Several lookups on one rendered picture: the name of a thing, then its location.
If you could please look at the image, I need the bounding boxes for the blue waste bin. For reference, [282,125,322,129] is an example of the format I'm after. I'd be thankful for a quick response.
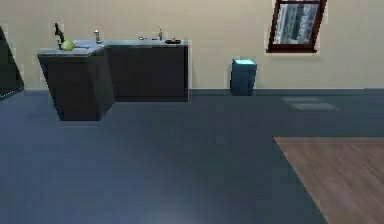
[230,58,258,97]

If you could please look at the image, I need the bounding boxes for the dark kitchen counter cupboard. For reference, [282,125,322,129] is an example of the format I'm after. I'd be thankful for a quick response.
[36,39,190,122]

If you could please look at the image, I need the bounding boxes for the green round lettuce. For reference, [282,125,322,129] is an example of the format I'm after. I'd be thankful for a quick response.
[60,39,76,52]

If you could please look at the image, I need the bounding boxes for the dark red framed window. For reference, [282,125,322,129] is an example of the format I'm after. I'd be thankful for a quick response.
[266,0,328,54]

